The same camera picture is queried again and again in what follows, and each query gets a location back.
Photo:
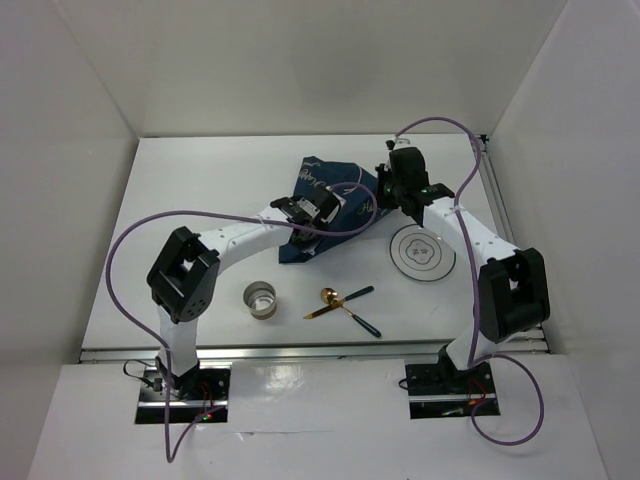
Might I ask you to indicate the aluminium rail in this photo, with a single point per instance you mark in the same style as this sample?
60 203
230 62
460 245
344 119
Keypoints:
505 225
378 348

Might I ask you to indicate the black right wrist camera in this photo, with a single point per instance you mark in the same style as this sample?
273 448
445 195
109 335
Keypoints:
407 162

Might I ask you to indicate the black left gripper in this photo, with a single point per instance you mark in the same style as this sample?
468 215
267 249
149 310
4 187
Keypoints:
307 246

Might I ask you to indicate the clear glass cup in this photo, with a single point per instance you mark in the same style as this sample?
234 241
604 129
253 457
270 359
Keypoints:
260 299

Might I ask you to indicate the gold knife green handle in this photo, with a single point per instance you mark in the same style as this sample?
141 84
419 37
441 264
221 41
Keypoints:
332 300

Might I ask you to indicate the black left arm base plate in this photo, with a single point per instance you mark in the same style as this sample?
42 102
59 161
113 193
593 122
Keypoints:
210 386

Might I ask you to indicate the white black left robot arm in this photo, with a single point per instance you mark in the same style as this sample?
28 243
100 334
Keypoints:
184 275

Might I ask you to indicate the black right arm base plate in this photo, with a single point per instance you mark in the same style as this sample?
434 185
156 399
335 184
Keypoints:
434 380

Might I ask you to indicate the blue cloth with gold script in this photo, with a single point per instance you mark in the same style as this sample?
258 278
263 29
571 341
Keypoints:
354 214

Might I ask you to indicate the gold spoon green handle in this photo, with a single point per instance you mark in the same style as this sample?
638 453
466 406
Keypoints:
363 323

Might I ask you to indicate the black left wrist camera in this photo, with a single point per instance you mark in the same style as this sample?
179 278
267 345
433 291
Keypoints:
327 204

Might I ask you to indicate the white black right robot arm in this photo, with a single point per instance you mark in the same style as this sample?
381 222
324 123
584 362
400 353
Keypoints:
444 215

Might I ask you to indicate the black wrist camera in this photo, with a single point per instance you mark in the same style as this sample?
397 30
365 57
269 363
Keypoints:
327 204
407 162

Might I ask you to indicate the white plate black rings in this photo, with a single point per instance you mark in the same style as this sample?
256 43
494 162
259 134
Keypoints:
422 252

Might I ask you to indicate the aluminium front rail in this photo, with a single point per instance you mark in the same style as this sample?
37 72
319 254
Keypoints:
378 348

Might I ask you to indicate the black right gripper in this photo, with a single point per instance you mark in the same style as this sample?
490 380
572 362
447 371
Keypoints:
384 202

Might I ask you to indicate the aluminium right side rail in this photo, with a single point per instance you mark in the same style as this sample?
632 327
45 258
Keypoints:
505 225

